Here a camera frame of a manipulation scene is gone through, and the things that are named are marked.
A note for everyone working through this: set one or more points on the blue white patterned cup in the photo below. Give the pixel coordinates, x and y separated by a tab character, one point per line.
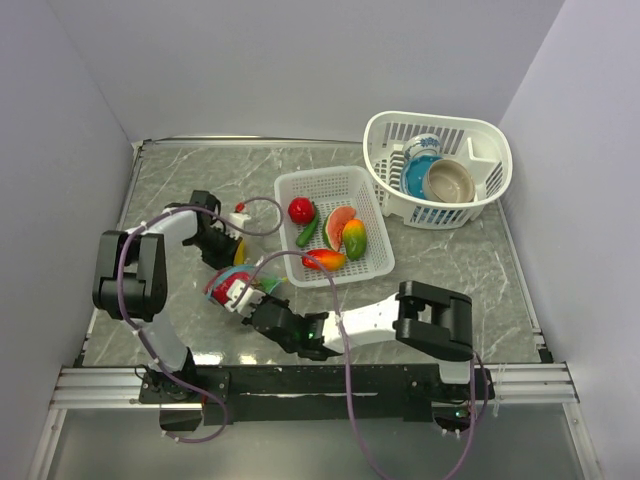
426	144

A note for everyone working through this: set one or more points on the orange red fake fruit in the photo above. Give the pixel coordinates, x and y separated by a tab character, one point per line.
324	258

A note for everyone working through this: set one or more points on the fake watermelon slice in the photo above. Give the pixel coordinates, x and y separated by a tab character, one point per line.
334	224

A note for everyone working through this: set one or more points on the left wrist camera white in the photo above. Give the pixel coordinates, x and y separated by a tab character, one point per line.
240	219

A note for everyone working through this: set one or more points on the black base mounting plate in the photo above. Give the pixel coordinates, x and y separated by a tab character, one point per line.
412	393

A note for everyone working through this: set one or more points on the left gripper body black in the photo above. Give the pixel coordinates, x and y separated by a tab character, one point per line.
216	246

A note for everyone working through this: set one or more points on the aluminium rail frame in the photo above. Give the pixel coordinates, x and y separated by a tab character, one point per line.
117	388

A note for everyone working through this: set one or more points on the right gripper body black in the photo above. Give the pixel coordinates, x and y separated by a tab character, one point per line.
278	302

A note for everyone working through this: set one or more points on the beige bowl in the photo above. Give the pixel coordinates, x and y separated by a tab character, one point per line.
449	182

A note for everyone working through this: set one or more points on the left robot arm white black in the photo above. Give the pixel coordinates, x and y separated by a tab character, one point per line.
131	281

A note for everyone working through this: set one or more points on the green fake pepper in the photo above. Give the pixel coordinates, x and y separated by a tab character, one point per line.
308	232

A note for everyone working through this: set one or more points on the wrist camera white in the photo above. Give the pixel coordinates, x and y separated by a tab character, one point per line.
240	219
243	299

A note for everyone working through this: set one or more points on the white dish rack basket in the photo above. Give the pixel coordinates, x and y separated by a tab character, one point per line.
478	145

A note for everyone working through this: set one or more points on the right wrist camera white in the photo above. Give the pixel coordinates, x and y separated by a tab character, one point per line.
243	299

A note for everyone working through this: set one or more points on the red fake pepper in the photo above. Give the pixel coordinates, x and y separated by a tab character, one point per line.
301	211

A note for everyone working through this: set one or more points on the yellow fake fruit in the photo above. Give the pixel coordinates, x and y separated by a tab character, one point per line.
240	254

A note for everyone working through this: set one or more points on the blue plate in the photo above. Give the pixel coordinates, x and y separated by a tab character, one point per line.
414	173

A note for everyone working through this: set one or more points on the orange green fake mango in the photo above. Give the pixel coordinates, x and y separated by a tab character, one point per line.
355	240

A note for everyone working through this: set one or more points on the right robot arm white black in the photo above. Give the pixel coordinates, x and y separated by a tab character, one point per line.
430	319

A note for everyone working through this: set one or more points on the white perforated flat basket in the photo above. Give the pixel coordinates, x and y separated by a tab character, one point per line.
329	188

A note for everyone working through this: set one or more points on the clear zip top bag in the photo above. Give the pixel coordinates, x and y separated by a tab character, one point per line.
267	280

